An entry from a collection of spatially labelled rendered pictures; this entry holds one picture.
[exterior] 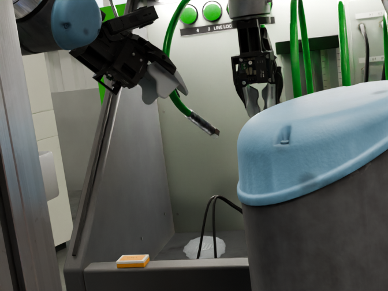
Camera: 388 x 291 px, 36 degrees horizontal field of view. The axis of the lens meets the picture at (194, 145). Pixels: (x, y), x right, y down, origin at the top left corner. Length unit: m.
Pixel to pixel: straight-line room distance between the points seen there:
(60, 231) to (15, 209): 3.99
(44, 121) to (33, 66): 0.37
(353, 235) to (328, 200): 0.03
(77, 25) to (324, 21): 0.77
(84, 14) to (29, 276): 0.54
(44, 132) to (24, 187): 3.86
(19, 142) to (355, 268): 0.20
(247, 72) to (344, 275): 0.77
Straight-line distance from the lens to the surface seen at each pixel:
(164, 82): 1.03
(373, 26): 1.44
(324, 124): 0.34
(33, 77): 4.14
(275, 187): 0.36
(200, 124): 1.13
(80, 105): 5.95
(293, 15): 1.07
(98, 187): 1.16
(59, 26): 0.80
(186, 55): 1.50
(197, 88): 1.50
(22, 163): 0.31
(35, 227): 0.32
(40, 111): 4.15
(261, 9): 1.10
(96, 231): 1.15
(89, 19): 0.82
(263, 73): 1.08
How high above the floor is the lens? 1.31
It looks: 10 degrees down
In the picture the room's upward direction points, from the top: 7 degrees counter-clockwise
